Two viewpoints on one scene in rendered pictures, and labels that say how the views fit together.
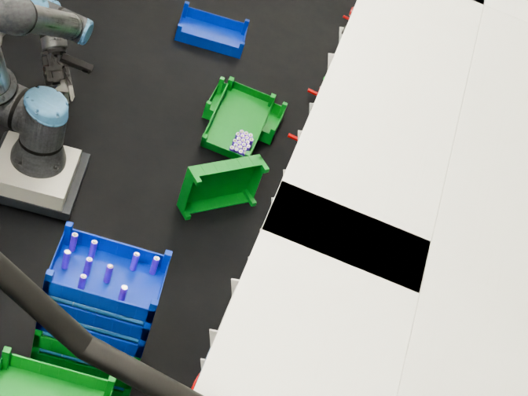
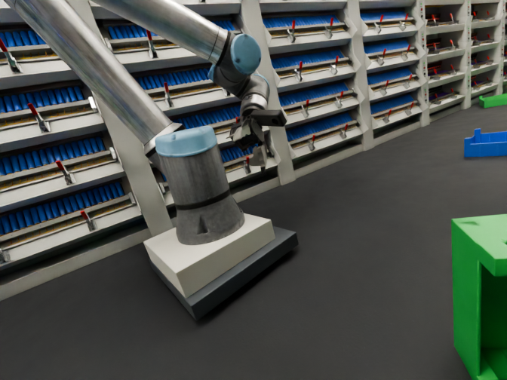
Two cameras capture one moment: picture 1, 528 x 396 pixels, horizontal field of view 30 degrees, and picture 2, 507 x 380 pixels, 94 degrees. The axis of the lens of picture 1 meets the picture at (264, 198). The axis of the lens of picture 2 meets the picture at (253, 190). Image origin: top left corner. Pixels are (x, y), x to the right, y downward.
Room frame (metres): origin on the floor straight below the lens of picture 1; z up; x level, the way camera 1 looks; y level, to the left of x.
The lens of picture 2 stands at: (2.25, 0.17, 0.36)
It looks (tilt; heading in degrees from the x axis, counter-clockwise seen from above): 16 degrees down; 64
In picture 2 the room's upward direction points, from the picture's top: 15 degrees counter-clockwise
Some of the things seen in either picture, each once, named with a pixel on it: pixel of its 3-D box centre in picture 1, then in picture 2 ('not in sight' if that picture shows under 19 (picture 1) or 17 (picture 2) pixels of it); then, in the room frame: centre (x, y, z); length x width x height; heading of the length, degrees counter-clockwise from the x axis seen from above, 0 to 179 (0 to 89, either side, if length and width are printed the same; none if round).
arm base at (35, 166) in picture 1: (39, 148); (207, 211); (2.40, 0.78, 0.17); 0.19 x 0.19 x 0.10
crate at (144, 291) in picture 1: (108, 271); not in sight; (1.71, 0.32, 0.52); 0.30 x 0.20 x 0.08; 97
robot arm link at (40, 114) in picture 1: (42, 117); (192, 162); (2.41, 0.79, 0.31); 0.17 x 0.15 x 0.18; 84
